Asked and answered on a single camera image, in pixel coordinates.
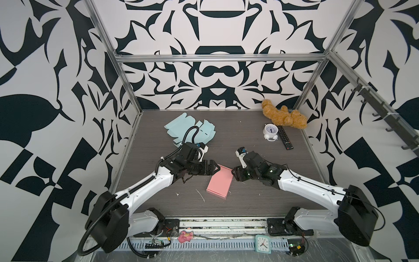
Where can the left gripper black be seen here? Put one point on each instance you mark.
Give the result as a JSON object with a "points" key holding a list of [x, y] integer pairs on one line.
{"points": [[209, 172]]}

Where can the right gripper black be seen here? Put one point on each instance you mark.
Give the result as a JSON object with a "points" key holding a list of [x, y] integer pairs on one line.
{"points": [[236, 171]]}

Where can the pink paper box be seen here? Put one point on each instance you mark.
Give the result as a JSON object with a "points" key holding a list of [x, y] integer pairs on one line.
{"points": [[220, 182]]}

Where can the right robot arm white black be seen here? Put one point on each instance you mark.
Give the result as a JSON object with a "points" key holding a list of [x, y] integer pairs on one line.
{"points": [[345, 210]]}

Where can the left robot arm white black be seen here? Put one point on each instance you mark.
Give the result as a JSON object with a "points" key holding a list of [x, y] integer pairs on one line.
{"points": [[114, 218]]}

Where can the light blue flat paper box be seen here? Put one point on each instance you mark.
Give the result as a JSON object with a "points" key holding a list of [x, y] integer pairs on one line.
{"points": [[178, 127]]}

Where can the black remote control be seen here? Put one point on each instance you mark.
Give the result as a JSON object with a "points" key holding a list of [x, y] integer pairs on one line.
{"points": [[284, 138]]}

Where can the white alarm clock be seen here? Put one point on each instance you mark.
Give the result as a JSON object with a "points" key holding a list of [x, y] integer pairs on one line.
{"points": [[270, 132]]}

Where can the brown teddy bear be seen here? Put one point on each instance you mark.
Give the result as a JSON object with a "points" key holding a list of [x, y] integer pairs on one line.
{"points": [[282, 116]]}

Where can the pink small toy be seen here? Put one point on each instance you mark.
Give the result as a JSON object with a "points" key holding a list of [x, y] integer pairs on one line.
{"points": [[185, 236]]}

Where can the teal square clock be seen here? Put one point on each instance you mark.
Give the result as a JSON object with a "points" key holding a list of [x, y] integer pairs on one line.
{"points": [[262, 244]]}

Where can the small circuit board left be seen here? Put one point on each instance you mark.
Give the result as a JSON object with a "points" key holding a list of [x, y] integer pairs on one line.
{"points": [[158, 244]]}

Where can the small circuit board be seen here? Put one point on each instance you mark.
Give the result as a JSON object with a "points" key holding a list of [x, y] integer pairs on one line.
{"points": [[158, 244], [297, 247]]}

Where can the small circuit board right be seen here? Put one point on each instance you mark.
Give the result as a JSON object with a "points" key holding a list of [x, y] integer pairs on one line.
{"points": [[297, 247]]}

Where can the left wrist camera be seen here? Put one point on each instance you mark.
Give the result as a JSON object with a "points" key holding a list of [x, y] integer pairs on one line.
{"points": [[202, 149]]}

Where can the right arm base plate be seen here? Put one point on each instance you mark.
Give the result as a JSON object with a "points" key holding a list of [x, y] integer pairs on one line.
{"points": [[284, 227]]}

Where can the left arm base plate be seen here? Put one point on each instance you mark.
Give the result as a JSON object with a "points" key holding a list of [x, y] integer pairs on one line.
{"points": [[166, 228]]}

